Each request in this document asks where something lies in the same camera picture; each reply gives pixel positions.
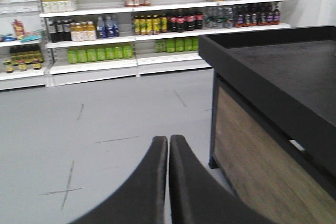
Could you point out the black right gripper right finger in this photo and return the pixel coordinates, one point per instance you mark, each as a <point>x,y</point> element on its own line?
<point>196,197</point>

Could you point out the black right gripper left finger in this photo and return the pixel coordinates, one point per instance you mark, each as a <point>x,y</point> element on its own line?
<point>141,198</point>

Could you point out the white store shelving unit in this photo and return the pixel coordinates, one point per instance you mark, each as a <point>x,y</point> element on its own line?
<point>59,42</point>

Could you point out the black wooden produce stand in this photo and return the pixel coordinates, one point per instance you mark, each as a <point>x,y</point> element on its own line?
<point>273,120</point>

